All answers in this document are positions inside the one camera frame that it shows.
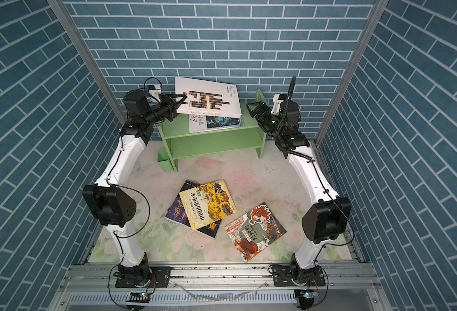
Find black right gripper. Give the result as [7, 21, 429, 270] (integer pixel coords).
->
[247, 105, 284, 141]

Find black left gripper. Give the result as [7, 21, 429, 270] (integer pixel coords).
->
[142, 95, 187, 127]

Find white book brown stripes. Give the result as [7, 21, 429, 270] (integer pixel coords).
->
[175, 77, 241, 118]

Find blue galaxy cover book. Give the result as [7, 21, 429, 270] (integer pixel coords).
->
[188, 115, 244, 133]

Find yellow illustrated history book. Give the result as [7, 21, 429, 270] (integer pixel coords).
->
[179, 180, 238, 230]

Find red green illustrated book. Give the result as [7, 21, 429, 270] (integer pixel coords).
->
[224, 202, 287, 263]

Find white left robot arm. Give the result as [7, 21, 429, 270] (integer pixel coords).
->
[82, 88, 187, 288]

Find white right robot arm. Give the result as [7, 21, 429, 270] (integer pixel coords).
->
[246, 100, 352, 286]

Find green shelf rack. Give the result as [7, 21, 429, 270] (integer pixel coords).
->
[157, 103, 266, 172]

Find purple book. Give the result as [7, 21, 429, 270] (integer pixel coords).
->
[165, 194, 190, 228]

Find black book yellow text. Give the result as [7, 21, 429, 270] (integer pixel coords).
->
[181, 180, 222, 238]

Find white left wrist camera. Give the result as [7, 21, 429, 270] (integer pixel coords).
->
[148, 89, 162, 102]

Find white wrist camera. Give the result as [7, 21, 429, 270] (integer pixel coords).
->
[148, 89, 162, 102]
[271, 93, 287, 115]

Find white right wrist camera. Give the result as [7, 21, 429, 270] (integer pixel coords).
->
[271, 93, 287, 115]

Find metal corner frame post left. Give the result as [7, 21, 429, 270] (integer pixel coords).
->
[47, 0, 125, 126]

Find metal corner frame post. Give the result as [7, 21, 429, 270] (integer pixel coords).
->
[315, 0, 389, 145]
[47, 0, 125, 126]

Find metal corner frame post right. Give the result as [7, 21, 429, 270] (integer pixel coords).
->
[315, 0, 389, 145]

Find metal base rail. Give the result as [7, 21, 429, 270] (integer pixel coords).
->
[50, 261, 389, 310]

